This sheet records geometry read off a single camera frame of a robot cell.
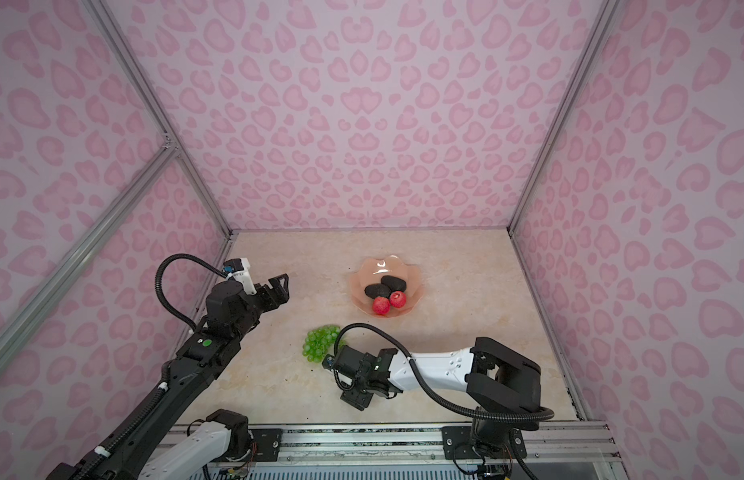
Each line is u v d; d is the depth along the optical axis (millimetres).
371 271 1030
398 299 935
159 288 518
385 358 605
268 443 735
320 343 865
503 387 430
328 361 714
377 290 962
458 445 725
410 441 751
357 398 705
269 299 680
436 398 430
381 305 923
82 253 638
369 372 615
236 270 653
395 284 998
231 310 567
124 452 405
